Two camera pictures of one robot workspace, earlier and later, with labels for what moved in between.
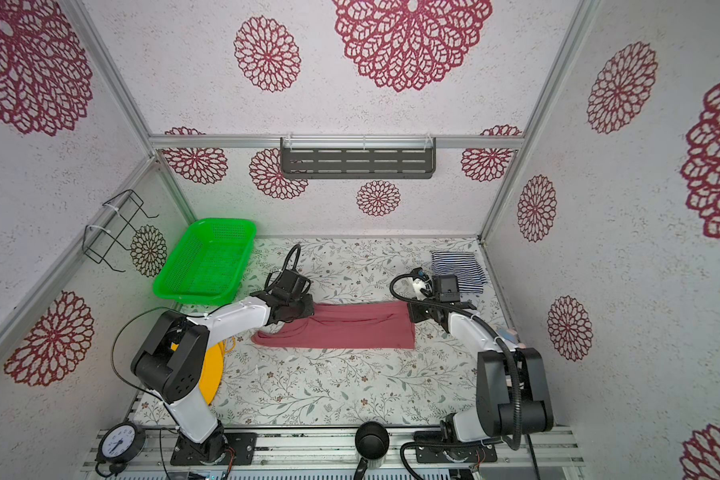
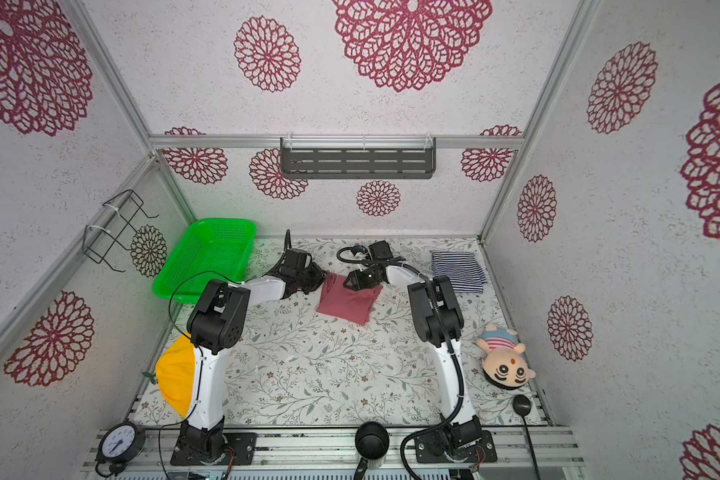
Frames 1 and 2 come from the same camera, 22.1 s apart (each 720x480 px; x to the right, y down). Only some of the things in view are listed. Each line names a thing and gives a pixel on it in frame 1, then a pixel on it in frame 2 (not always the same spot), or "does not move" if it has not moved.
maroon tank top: [374, 325] -> [340, 300]
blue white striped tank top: [470, 274] does not move
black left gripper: [310, 308] -> [320, 276]
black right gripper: [417, 316] -> [357, 281]
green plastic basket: [207, 265] does not move
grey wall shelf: [358, 157] does not move
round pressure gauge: [119, 444] does not move
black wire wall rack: [113, 223] does not move
